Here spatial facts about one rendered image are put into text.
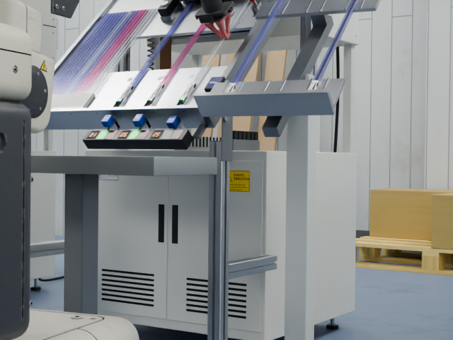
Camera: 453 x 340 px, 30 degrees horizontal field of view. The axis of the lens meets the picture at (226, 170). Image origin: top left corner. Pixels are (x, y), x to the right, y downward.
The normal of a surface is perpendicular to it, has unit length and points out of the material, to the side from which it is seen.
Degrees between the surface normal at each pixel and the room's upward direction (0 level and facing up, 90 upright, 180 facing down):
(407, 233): 90
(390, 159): 90
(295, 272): 90
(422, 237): 90
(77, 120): 134
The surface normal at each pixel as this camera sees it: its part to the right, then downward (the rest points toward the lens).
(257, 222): -0.54, 0.00
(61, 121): -0.40, 0.69
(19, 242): 0.93, 0.02
